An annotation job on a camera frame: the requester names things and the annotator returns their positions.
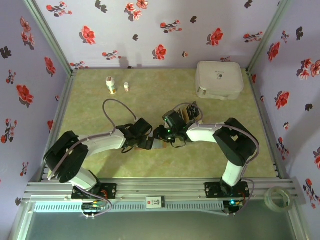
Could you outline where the brown cardboard piece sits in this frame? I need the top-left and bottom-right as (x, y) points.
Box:
(134, 138), (169, 152)

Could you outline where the yellow credit card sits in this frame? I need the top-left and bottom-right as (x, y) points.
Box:
(180, 106), (192, 124)

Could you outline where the black credit card white print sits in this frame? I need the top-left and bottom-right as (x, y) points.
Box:
(186, 104), (199, 119)
(192, 100), (203, 118)

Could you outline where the red white label tag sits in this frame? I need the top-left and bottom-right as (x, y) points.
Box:
(145, 196), (166, 210)

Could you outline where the large white pill bottle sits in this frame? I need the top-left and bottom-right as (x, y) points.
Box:
(105, 76), (118, 95)

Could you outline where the white zipped pouch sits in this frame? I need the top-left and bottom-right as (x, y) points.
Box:
(195, 60), (245, 101)

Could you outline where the green circuit board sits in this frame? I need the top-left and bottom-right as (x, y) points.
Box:
(228, 199), (245, 209)
(81, 201), (107, 211)

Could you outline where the clear tape roll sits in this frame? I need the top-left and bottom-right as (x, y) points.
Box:
(264, 186), (294, 214)

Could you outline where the right arm grey camera cable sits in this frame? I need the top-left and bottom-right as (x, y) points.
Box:
(174, 102), (261, 177)

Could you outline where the arm grey camera cable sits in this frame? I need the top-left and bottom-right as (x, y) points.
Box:
(174, 102), (261, 177)
(47, 99), (139, 181)

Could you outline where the left arm grey camera cable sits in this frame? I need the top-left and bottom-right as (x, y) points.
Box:
(47, 99), (139, 181)

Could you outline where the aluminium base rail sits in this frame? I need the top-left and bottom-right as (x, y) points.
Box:
(21, 176), (307, 205)

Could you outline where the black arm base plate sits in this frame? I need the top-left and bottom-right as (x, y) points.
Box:
(71, 183), (118, 201)
(204, 181), (250, 199)

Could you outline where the grey base cable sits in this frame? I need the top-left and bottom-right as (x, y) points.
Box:
(80, 188), (115, 220)
(222, 178), (256, 217)

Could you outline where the aluminium side rail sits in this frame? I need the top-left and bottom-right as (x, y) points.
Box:
(39, 69), (79, 181)
(246, 68), (288, 180)

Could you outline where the white slotted cable duct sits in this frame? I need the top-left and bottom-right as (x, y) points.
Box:
(33, 201), (225, 214)

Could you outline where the aluminium corner post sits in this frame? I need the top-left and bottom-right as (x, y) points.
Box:
(23, 0), (79, 76)
(246, 0), (292, 73)

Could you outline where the aluminium frame leg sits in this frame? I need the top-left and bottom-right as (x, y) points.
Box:
(287, 208), (312, 240)
(8, 202), (36, 240)

